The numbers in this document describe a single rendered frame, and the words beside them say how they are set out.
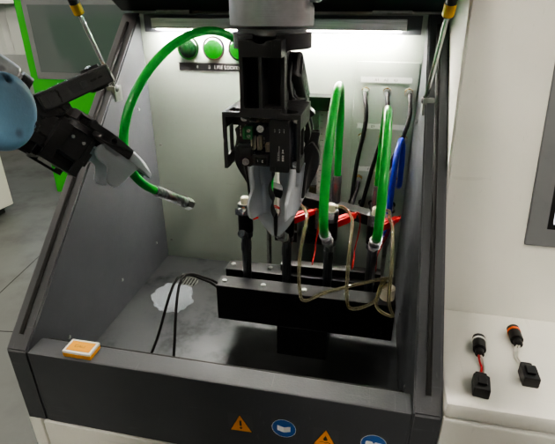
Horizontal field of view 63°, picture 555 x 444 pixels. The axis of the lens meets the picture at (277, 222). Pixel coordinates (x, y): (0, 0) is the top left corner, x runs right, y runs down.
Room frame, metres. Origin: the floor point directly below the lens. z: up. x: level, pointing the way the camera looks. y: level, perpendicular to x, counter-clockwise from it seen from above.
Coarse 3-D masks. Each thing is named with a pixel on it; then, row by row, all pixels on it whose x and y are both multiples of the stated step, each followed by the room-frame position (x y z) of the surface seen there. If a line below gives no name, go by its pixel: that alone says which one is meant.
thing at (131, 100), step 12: (180, 36) 0.76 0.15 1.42; (192, 36) 0.78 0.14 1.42; (228, 36) 0.85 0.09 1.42; (168, 48) 0.73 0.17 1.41; (156, 60) 0.71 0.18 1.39; (144, 72) 0.69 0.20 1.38; (144, 84) 0.69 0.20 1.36; (132, 96) 0.67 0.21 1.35; (132, 108) 0.66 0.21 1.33; (120, 132) 0.65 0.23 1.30; (144, 180) 0.67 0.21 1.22; (156, 192) 0.68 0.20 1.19
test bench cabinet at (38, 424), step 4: (32, 420) 0.58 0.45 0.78; (36, 420) 0.58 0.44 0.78; (40, 420) 0.58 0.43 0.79; (44, 420) 0.58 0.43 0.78; (32, 424) 0.58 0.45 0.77; (36, 424) 0.58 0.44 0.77; (40, 424) 0.58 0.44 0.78; (44, 424) 0.58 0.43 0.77; (36, 428) 0.58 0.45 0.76; (40, 428) 0.58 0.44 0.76; (44, 428) 0.58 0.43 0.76; (36, 432) 0.58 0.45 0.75; (40, 432) 0.58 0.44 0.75; (44, 432) 0.58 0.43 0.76; (36, 436) 0.58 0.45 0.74; (40, 436) 0.58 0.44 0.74; (44, 436) 0.58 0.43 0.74; (40, 440) 0.58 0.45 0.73; (44, 440) 0.58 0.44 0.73; (48, 440) 0.58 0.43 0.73
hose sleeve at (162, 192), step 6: (156, 186) 0.69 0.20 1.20; (162, 192) 0.69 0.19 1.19; (168, 192) 0.70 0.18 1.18; (162, 198) 0.70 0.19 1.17; (168, 198) 0.70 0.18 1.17; (174, 198) 0.71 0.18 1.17; (180, 198) 0.72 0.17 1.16; (186, 198) 0.74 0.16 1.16; (180, 204) 0.73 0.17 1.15; (186, 204) 0.74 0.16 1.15
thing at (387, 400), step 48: (48, 384) 0.57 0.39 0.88; (96, 384) 0.55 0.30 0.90; (144, 384) 0.53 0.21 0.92; (192, 384) 0.52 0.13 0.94; (240, 384) 0.51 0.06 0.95; (288, 384) 0.51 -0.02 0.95; (336, 384) 0.51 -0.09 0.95; (144, 432) 0.54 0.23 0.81; (192, 432) 0.52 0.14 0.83; (240, 432) 0.50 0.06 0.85; (384, 432) 0.46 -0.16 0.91
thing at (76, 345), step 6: (72, 342) 0.59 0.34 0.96; (78, 342) 0.59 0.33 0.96; (84, 342) 0.59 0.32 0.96; (66, 348) 0.57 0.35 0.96; (72, 348) 0.57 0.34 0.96; (78, 348) 0.57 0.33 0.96; (84, 348) 0.57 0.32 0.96; (90, 348) 0.57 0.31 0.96; (66, 354) 0.56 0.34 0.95; (72, 354) 0.56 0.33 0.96
